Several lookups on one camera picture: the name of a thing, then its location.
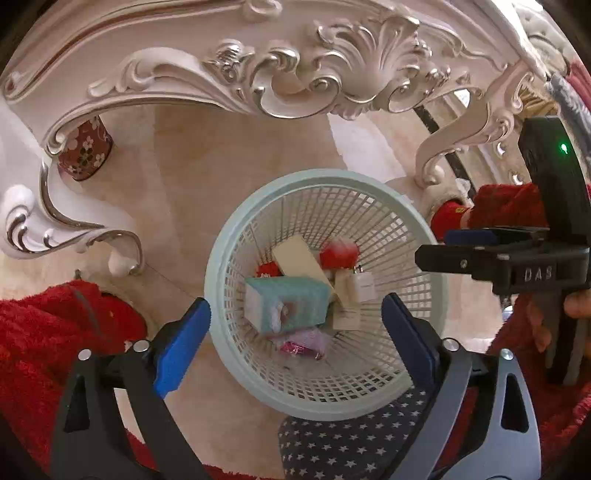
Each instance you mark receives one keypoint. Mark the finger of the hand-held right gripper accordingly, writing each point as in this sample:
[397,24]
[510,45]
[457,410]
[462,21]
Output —
[452,259]
[471,236]

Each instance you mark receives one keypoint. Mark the grey star-patterned cloth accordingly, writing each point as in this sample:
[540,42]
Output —
[341,443]

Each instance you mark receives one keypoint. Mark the red fleece robe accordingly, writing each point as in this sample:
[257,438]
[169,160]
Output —
[37,332]

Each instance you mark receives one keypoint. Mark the small red packet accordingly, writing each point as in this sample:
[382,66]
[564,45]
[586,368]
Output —
[268,270]

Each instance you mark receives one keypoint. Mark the person's right hand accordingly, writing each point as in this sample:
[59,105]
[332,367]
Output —
[579,304]

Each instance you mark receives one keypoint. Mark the brown wicker basket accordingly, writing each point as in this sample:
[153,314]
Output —
[538,102]

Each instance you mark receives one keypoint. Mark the grey knit cloth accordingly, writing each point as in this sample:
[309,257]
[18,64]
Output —
[565,104]

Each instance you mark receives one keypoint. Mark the pale green plastic basket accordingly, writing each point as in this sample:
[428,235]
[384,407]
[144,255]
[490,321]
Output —
[323,177]

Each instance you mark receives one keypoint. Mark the small white box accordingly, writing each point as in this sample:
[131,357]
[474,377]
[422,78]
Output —
[364,288]

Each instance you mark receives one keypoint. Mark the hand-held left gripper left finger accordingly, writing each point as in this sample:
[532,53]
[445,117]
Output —
[182,350]

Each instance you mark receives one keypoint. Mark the white ornate carved table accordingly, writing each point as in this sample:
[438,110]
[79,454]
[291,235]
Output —
[161,46]

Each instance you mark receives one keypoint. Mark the beige cardboard box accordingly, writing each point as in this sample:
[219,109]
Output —
[298,258]

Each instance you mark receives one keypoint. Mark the red wrapper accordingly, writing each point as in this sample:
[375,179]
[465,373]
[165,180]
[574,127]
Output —
[339,254]

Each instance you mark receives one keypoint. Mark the black metal rod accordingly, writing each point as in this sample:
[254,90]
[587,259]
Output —
[436,138]

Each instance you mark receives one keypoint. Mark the pink cloth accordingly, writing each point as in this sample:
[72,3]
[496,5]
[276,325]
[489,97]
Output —
[581,81]

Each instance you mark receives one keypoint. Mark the pink wrapper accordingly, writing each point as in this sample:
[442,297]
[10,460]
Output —
[309,340]

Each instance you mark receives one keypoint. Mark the teal tissue box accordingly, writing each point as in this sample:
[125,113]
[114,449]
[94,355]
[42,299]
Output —
[295,300]

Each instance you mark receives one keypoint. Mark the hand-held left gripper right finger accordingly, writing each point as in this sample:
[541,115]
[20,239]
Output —
[411,341]

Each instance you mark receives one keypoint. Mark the cream paper box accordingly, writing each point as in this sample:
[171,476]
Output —
[346,316]

